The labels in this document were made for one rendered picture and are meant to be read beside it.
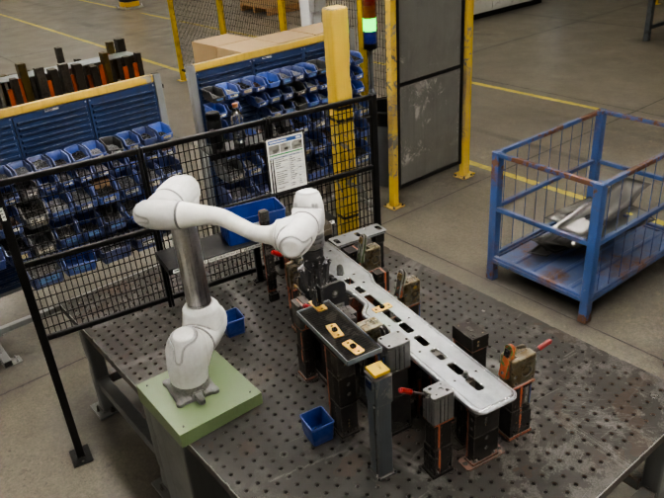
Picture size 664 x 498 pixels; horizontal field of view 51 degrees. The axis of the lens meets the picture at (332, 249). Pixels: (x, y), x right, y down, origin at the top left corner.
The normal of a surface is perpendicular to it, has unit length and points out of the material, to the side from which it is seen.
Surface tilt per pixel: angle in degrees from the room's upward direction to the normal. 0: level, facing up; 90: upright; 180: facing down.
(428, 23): 91
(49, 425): 0
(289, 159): 90
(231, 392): 3
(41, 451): 0
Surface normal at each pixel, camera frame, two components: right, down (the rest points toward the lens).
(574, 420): -0.07, -0.88
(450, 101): 0.61, 0.36
